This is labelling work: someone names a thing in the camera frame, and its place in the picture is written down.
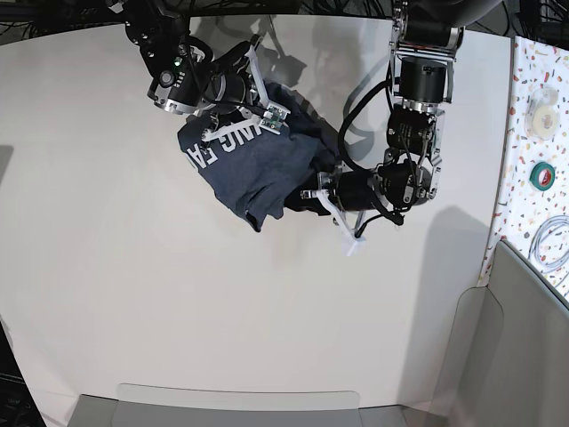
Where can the dark blue t-shirt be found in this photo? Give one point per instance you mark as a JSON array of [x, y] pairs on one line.
[[252, 171]]

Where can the terrazzo pattern side table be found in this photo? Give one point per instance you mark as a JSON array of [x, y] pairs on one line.
[[535, 223]]

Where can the grey bin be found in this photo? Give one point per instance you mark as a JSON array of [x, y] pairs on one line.
[[506, 361], [144, 405]]

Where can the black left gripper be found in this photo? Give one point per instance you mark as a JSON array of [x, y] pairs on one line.
[[339, 192]]

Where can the grey bin bottom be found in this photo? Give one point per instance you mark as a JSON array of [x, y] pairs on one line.
[[144, 405]]

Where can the green tape roll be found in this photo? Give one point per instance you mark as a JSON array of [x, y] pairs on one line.
[[542, 176]]

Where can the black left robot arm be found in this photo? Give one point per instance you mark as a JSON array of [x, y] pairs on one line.
[[426, 36]]

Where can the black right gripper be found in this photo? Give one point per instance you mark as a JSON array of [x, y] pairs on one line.
[[230, 83]]

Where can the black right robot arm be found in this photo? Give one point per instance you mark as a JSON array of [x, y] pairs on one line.
[[187, 78]]

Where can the grey bin right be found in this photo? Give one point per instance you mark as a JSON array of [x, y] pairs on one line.
[[506, 361]]

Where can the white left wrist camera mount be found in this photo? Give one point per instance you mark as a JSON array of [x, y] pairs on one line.
[[348, 223]]

